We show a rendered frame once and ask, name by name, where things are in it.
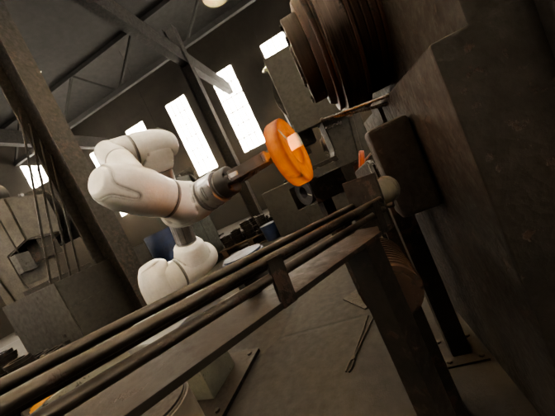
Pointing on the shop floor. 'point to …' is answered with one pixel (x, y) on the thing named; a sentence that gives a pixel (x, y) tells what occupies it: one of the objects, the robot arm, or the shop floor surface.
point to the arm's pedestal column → (222, 381)
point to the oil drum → (161, 244)
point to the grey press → (291, 84)
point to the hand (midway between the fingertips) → (286, 146)
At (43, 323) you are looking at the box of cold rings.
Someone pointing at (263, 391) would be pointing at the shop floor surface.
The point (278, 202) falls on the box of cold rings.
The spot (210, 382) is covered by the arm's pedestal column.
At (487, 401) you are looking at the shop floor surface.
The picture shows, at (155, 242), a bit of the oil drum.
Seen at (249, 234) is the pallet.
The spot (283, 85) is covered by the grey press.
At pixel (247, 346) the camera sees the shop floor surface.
